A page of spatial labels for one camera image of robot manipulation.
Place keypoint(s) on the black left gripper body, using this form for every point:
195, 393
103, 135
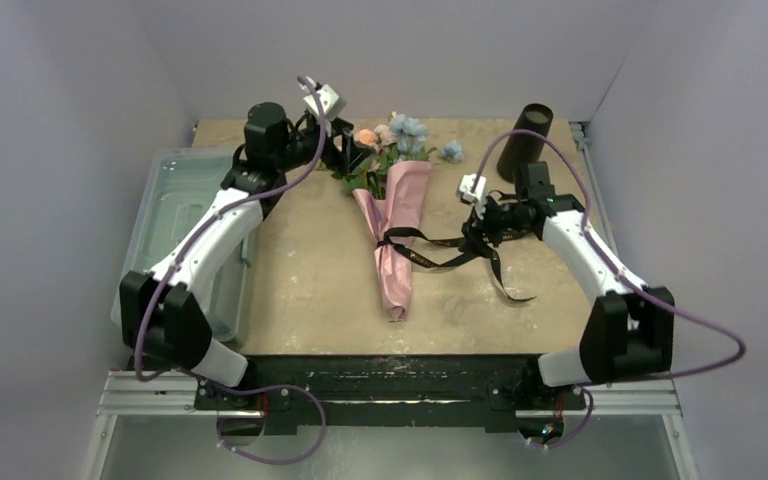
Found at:
303, 147

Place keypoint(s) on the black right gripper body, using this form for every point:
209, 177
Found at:
483, 219

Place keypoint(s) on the artificial flower bouquet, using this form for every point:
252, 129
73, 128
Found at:
401, 139

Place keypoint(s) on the pink wrapping paper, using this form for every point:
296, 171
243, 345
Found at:
401, 207

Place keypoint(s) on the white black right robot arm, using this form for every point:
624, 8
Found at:
629, 331

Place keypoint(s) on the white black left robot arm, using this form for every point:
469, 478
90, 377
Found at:
164, 308

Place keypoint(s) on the black cylindrical vase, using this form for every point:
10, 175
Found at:
522, 149

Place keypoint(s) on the loose blue flower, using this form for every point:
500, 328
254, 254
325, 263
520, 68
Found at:
452, 152

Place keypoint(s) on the clear plastic storage box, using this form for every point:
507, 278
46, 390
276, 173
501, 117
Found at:
181, 186

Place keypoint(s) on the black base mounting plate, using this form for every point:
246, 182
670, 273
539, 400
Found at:
498, 393

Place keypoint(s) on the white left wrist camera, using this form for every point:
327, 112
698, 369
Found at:
323, 98

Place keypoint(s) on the aluminium frame rail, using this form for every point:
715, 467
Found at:
176, 394

